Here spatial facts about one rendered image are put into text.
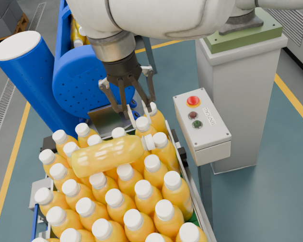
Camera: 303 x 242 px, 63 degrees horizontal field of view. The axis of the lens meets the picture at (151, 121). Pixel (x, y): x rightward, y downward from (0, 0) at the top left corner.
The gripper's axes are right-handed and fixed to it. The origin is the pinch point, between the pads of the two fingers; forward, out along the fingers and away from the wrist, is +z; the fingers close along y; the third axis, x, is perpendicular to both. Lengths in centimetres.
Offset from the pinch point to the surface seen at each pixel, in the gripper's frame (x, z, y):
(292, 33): -127, 88, -143
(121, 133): 1.2, 4.0, 6.5
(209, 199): 5, 58, -17
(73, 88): -22.3, 1.1, 19.5
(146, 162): 12.9, 4.0, 1.4
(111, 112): -16.9, 11.9, 9.9
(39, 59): -82, 19, 47
